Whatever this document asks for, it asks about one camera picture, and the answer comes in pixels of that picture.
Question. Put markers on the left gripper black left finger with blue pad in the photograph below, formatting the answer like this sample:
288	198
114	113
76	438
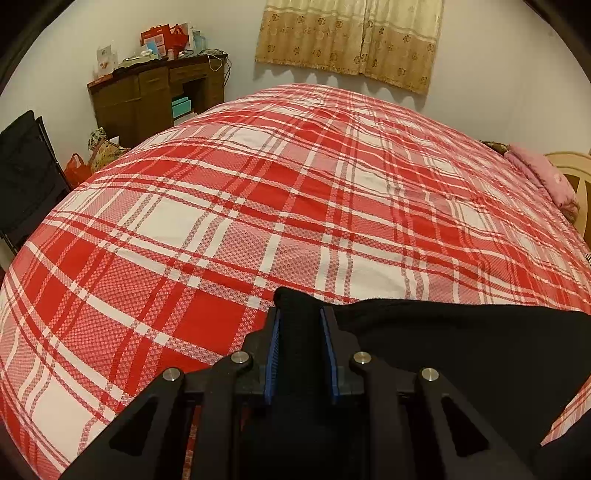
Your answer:
182	422

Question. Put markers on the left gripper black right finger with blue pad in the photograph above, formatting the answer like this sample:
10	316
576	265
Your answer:
421	425

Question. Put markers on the black pants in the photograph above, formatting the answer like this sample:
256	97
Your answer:
518	365

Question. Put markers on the red white plaid bedspread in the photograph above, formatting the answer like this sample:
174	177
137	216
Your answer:
170	255

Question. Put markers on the red plastic bag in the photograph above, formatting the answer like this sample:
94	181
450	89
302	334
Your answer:
76	171

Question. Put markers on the black folding chair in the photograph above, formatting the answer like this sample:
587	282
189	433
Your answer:
32	181

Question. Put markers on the pink folded blanket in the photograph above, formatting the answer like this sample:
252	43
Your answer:
542	173

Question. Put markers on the floral patterned bag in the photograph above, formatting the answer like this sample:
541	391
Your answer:
103	151

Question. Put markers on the cream wooden headboard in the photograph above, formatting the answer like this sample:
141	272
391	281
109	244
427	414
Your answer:
577	169

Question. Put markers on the teal box under desk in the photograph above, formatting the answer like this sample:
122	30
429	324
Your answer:
181	106

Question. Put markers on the dark wooden desk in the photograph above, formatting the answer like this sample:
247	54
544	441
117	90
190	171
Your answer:
135	103

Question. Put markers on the white card on desk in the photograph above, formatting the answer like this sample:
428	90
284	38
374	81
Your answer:
106	61

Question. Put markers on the red gift bag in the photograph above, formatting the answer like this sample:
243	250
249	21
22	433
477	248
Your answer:
166	37

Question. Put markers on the beige patterned curtain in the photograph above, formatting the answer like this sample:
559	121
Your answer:
391	41

